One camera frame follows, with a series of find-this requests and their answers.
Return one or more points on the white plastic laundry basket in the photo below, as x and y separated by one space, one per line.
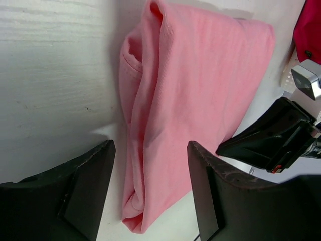
287 80

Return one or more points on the pink t-shirt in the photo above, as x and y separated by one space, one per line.
185 74

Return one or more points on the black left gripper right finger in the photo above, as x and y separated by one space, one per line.
234 205

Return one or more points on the red t-shirt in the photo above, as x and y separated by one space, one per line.
306 33

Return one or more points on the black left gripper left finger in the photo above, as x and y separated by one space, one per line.
63 203

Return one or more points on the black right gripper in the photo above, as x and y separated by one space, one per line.
276 140

